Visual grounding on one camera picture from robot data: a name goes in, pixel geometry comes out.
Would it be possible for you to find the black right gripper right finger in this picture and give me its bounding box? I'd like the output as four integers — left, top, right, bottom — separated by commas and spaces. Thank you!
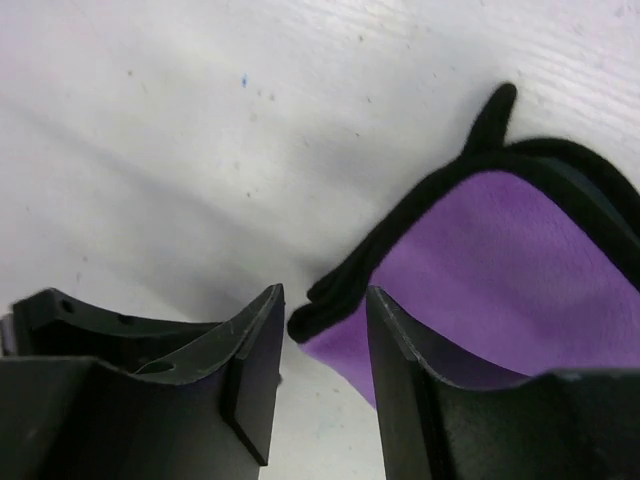
366, 287, 639, 479

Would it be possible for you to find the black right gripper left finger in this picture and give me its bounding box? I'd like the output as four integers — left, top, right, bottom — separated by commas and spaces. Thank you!
1, 284, 285, 479

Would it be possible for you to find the black and purple towel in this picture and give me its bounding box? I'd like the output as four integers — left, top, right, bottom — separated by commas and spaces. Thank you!
288, 82, 639, 401

